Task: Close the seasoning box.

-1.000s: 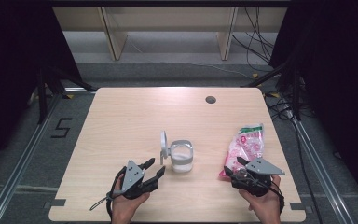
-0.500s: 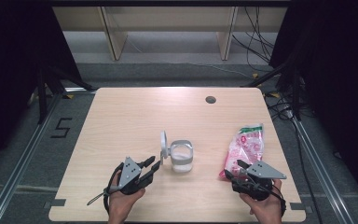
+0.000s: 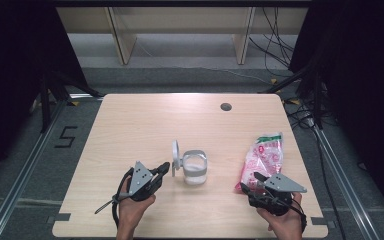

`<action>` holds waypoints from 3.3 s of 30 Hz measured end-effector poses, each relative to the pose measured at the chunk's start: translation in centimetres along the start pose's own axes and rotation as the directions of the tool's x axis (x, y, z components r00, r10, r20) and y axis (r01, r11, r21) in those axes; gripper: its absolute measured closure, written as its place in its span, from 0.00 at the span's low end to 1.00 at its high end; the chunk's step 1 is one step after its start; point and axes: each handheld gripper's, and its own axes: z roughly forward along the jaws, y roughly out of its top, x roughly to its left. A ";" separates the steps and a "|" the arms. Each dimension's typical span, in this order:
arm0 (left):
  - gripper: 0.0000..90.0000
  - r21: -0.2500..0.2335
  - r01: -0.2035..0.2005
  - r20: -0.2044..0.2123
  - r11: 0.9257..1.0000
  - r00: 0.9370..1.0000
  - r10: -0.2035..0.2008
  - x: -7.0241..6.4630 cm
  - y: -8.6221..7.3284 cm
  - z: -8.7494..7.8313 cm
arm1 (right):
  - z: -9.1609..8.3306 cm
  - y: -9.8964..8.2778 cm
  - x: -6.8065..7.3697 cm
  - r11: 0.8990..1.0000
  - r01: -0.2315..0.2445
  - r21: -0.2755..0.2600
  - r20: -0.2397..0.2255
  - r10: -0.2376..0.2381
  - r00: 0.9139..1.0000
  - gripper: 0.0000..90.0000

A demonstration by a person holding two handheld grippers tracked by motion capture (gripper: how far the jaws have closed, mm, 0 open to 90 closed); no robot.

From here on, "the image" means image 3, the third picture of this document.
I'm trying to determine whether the light wooden shelf unit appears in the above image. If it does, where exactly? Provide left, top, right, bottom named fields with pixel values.
left=58, top=6, right=309, bottom=66

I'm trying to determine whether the black floor cable tangle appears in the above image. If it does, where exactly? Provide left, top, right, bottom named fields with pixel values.
left=283, top=95, right=318, bottom=130

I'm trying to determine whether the black metal stand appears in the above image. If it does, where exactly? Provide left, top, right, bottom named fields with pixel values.
left=39, top=66, right=105, bottom=134
left=259, top=59, right=325, bottom=130

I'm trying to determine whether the clear plastic bag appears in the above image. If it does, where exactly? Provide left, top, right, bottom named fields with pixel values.
left=235, top=132, right=285, bottom=193

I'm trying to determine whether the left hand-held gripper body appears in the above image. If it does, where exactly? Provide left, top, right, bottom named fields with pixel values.
left=126, top=161, right=163, bottom=202

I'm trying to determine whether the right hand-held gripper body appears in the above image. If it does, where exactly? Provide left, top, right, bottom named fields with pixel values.
left=248, top=173, right=308, bottom=216

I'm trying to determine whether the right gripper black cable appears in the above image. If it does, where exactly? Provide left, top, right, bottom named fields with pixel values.
left=291, top=199, right=308, bottom=233

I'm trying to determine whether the hanging black cable bundle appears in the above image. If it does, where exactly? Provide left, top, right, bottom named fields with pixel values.
left=248, top=6, right=297, bottom=69

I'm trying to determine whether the grey cable tie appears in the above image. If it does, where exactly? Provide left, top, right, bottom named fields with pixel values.
left=94, top=197, right=120, bottom=215

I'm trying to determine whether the dark curtain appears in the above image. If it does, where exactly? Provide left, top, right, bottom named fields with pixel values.
left=289, top=0, right=384, bottom=219
left=0, top=0, right=90, bottom=183

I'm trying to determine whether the metal floor rail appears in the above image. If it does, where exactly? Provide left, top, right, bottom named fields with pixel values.
left=312, top=125, right=383, bottom=240
left=0, top=96, right=68, bottom=240

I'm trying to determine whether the glass jar with grey lid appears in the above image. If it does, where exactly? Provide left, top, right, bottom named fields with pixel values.
left=171, top=139, right=209, bottom=186

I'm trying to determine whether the person's right hand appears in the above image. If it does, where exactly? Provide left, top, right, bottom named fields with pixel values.
left=256, top=192, right=305, bottom=240

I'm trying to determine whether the person's left hand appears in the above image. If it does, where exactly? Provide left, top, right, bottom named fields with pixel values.
left=116, top=186, right=157, bottom=234

